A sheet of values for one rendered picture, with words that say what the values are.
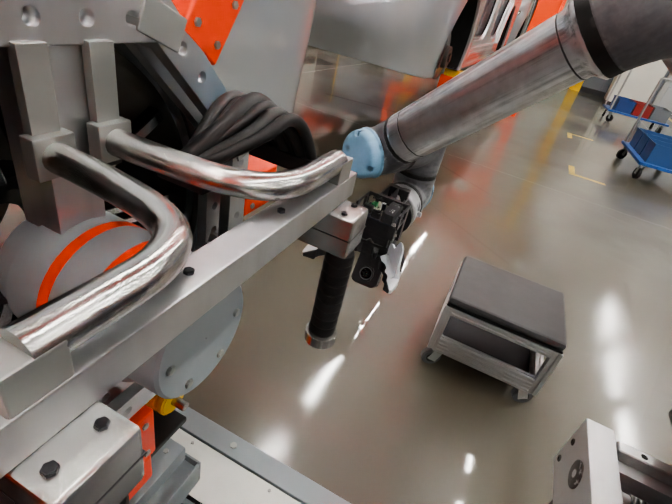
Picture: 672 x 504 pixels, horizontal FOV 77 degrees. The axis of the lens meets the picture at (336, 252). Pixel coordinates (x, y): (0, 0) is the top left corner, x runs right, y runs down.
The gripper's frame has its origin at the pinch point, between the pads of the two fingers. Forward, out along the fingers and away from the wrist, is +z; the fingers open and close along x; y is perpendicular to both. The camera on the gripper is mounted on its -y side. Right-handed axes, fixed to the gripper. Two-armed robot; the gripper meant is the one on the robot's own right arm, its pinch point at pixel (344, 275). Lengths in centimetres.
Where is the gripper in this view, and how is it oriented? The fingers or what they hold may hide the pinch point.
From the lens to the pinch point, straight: 58.2
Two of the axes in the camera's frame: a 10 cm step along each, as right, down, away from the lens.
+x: 8.9, 3.8, -2.6
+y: 2.0, -8.2, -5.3
